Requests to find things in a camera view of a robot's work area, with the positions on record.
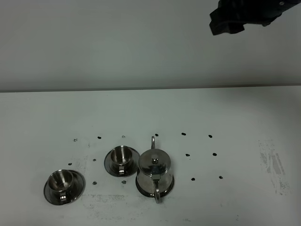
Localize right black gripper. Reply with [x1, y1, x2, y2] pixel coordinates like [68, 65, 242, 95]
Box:
[209, 0, 297, 35]

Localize stainless steel teapot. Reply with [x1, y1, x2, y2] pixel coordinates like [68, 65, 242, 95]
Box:
[135, 137, 174, 203]

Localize steel saucer near teapot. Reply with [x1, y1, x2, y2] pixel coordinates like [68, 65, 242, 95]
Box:
[104, 145, 140, 177]

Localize steel teacup near teapot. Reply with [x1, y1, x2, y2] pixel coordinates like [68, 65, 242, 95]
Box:
[110, 145, 133, 176]

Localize steel saucer far left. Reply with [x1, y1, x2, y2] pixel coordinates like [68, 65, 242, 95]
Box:
[43, 170, 86, 206]

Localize steel teacup far left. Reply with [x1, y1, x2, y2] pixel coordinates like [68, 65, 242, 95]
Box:
[47, 169, 74, 202]

